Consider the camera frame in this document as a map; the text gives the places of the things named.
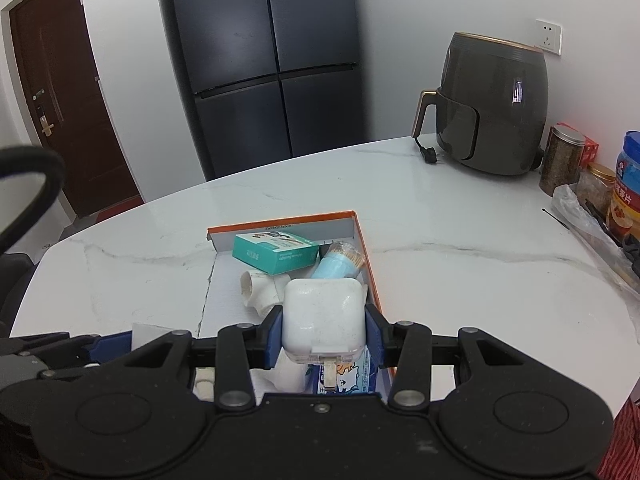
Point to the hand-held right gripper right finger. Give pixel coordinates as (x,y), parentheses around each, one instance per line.
(375,337)

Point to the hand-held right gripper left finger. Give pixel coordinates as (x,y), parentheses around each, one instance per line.
(270,340)

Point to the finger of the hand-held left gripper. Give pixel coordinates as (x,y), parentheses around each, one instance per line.
(110,347)

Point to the white plug-in heater green print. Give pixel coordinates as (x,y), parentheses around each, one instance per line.
(280,375)

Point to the blue plastic case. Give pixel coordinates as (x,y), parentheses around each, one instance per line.
(355,375)

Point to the white charger with prongs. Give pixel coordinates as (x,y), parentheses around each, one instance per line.
(322,315)

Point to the orange and white cardboard box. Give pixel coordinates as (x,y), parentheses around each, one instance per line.
(225,300)

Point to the light blue toothpick jar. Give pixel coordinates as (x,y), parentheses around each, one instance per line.
(335,265)

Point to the green bandage box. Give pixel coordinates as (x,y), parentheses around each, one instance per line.
(275,255)

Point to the dark grey chair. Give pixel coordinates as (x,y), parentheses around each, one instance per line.
(15,290)

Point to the red doormat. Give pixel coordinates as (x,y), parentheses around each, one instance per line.
(120,207)

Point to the black power plug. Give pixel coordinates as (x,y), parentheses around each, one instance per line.
(429,155)

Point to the clear plastic bag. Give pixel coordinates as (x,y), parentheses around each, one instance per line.
(575,215)

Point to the brass door lock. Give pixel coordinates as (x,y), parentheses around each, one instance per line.
(44,120)

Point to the brown wooden door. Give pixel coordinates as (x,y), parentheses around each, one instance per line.
(75,110)

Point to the glass jar with metal lid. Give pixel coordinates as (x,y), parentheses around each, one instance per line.
(560,165)

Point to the dark grey air fryer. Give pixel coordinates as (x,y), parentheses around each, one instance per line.
(495,105)

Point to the small glass jar gold lid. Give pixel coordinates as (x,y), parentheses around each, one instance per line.
(595,185)

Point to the red striped clothing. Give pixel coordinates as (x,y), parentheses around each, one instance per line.
(622,445)

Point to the dark grey refrigerator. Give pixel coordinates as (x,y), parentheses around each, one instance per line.
(260,60)

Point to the red box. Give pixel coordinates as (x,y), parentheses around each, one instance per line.
(591,150)

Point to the blue lid food jar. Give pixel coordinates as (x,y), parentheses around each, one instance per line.
(627,180)

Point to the white wall socket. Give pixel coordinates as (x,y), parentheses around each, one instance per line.
(549,37)

